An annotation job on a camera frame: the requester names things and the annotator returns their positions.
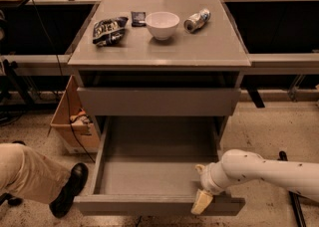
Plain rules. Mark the black shoe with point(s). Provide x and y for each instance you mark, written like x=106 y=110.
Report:
x=63 y=203

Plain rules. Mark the black chair base leg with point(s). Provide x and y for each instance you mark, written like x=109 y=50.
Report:
x=297 y=210

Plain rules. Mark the small dark blue packet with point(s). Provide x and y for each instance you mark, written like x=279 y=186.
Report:
x=138 y=19

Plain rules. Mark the grey top drawer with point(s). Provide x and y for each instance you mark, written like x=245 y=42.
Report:
x=159 y=102

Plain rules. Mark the grey drawer cabinet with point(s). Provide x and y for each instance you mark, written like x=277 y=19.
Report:
x=211 y=58

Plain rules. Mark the crushed silver can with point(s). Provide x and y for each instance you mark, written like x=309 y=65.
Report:
x=196 y=20

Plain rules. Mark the dark chip bag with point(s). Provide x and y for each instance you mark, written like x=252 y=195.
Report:
x=109 y=31

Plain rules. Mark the beige trouser leg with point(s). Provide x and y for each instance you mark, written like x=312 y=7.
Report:
x=28 y=174

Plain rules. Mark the white bowl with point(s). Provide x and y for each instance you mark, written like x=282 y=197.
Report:
x=162 y=25

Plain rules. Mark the grey drawer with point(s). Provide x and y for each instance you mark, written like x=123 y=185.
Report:
x=159 y=102
x=146 y=166

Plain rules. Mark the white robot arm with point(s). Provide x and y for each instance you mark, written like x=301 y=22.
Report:
x=238 y=166

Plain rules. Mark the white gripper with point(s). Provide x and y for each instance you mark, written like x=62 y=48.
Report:
x=206 y=177

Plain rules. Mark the cardboard box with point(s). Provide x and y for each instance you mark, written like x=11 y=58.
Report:
x=72 y=124

